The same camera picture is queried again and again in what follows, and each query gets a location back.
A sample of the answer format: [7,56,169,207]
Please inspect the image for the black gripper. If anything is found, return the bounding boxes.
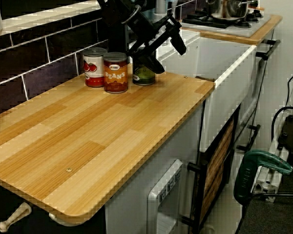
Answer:
[123,7,187,74]

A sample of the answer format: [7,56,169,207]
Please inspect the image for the green peas can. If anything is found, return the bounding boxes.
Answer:
[132,55,156,86]

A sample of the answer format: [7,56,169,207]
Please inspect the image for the orange beans can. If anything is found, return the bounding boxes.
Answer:
[103,52,128,94]

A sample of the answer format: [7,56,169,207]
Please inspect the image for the red tomato can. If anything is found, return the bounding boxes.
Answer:
[82,47,108,88]

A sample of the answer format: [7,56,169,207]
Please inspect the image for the grey toy faucet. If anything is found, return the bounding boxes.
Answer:
[154,0,179,18]

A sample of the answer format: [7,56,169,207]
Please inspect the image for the white toy sink unit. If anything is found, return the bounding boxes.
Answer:
[128,27,257,156]

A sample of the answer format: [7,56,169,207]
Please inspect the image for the steel cooking pot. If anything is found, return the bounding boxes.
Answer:
[206,0,258,20]

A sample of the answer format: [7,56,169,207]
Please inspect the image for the grey toy stove top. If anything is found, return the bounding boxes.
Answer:
[178,9,272,38]

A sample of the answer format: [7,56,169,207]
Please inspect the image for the black framed wooden door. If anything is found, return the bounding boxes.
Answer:
[187,103,242,234]

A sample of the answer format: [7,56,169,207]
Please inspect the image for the dark tiled backsplash with ledge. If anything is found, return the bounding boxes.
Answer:
[0,0,198,117]

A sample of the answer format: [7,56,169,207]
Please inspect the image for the white kitchen cabinet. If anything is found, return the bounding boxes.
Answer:
[104,99,207,234]

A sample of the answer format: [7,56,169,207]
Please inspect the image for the green clamp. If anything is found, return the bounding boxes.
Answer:
[234,150,293,204]

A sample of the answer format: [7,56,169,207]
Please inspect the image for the black power box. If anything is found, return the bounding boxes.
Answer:
[277,114,293,156]

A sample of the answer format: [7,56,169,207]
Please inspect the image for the grey ice dispenser panel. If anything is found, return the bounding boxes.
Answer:
[147,159,184,234]

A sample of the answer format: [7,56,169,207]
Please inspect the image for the black bar handle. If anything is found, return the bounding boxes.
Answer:
[255,39,281,61]
[236,124,261,152]

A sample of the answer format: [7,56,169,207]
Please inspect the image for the black looped cable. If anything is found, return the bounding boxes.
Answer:
[271,106,293,142]

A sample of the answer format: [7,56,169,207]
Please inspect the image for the aluminium frame rail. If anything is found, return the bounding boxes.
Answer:
[250,73,293,203]

